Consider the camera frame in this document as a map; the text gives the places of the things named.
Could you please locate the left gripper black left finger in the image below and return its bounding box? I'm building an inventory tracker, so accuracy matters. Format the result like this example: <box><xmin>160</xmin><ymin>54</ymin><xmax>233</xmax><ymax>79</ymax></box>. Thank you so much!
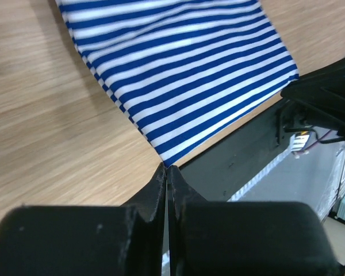
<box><xmin>0</xmin><ymin>164</ymin><xmax>166</xmax><ymax>275</ymax></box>

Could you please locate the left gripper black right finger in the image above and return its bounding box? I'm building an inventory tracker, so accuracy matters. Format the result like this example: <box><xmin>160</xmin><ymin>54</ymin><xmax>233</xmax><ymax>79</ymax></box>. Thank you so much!
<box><xmin>167</xmin><ymin>166</ymin><xmax>343</xmax><ymax>275</ymax></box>

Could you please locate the blue white striped tank top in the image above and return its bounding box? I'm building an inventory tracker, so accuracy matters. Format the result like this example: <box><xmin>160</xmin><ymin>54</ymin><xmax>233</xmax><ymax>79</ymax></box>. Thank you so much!
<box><xmin>57</xmin><ymin>1</ymin><xmax>298</xmax><ymax>166</ymax></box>

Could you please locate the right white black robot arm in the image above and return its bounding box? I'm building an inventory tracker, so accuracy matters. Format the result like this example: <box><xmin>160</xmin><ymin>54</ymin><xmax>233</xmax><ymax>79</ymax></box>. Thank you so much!
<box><xmin>277</xmin><ymin>57</ymin><xmax>345</xmax><ymax>144</ymax></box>

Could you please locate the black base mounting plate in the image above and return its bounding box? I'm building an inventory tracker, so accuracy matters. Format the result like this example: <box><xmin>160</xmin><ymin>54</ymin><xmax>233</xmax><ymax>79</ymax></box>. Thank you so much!
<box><xmin>179</xmin><ymin>99</ymin><xmax>291</xmax><ymax>201</ymax></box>

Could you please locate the white slotted cable duct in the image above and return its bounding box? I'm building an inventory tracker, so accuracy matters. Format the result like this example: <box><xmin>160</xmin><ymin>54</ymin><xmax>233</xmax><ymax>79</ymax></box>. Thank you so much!
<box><xmin>227</xmin><ymin>146</ymin><xmax>291</xmax><ymax>202</ymax></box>

